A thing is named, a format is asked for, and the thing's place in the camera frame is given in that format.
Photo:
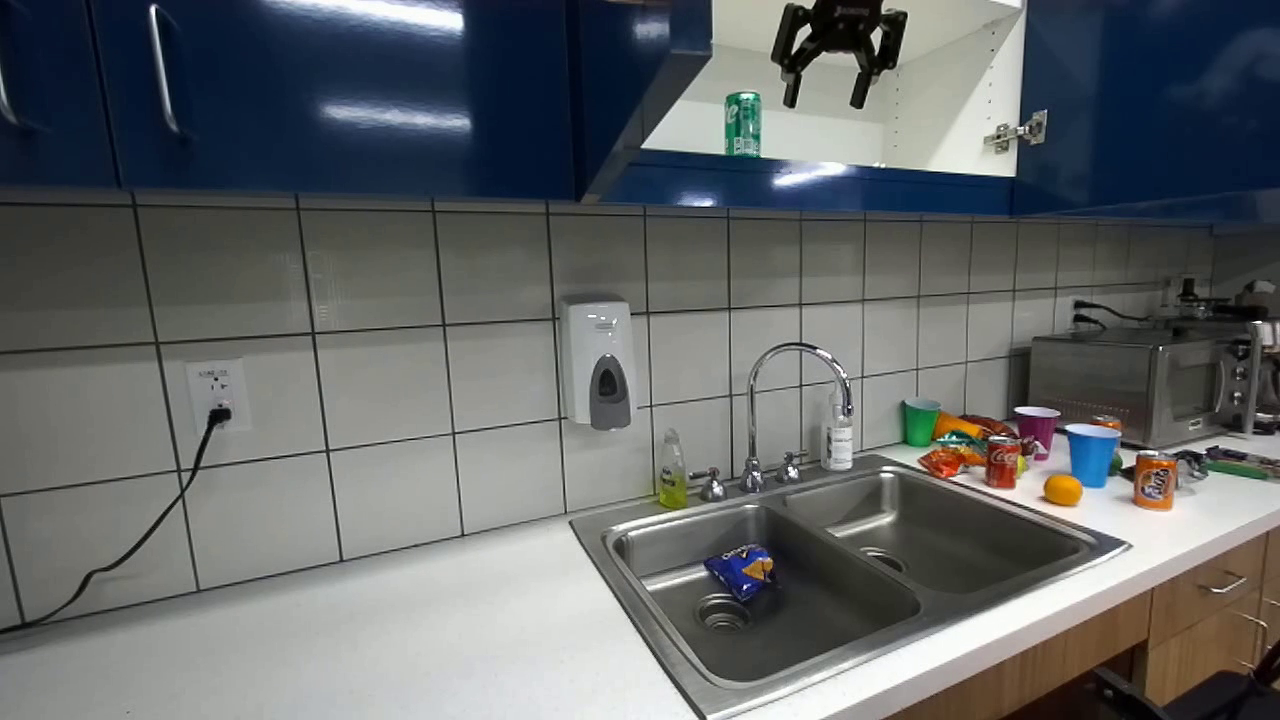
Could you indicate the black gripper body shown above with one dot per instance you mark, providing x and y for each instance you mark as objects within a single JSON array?
[{"x": 869, "y": 29}]

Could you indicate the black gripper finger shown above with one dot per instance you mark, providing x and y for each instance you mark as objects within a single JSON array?
[
  {"x": 794, "y": 75},
  {"x": 866, "y": 76}
]

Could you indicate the green soda can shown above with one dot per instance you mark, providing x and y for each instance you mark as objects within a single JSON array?
[{"x": 742, "y": 123}]

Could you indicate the blue upper cabinet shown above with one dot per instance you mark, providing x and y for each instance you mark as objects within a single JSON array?
[{"x": 613, "y": 102}]

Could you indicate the open blue cabinet door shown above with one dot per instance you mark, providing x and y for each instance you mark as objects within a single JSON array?
[{"x": 1151, "y": 102}]

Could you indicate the red cola can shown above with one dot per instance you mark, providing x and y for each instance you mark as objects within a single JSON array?
[{"x": 1003, "y": 466}]

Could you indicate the orange printed can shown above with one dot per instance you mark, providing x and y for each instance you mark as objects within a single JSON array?
[{"x": 1152, "y": 481}]

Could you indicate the stainless steel double sink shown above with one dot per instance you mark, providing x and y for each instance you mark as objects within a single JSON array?
[{"x": 866, "y": 562}]

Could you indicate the wooden lower cabinet drawers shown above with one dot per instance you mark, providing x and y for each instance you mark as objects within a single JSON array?
[{"x": 1212, "y": 616}]

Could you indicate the green plastic cup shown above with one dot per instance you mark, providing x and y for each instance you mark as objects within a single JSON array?
[{"x": 919, "y": 423}]

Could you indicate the clear hand soap pump bottle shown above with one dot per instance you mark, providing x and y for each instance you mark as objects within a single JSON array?
[{"x": 837, "y": 438}]

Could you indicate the purple plastic cup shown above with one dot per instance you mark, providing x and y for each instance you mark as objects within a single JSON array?
[{"x": 1036, "y": 427}]

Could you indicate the red orange snack bag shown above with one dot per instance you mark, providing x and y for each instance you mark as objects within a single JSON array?
[{"x": 942, "y": 462}]

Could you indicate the chrome faucet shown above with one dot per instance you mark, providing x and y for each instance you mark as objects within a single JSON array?
[{"x": 774, "y": 423}]

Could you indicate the yellow dish soap bottle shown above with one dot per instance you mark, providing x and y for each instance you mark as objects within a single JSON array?
[{"x": 672, "y": 476}]

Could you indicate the blue plastic cup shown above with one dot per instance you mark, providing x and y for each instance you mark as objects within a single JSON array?
[{"x": 1090, "y": 455}]

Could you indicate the silver microwave oven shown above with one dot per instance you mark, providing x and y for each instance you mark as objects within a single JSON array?
[{"x": 1167, "y": 384}]

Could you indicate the orange fruit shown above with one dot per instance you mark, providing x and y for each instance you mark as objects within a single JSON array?
[{"x": 1060, "y": 491}]

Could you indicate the blue chip bag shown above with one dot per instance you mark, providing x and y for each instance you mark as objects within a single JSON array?
[{"x": 747, "y": 573}]

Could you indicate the white wall soap dispenser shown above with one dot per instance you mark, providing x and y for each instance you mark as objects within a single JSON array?
[{"x": 598, "y": 367}]

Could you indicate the white wall outlet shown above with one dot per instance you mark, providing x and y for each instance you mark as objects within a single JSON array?
[{"x": 220, "y": 384}]

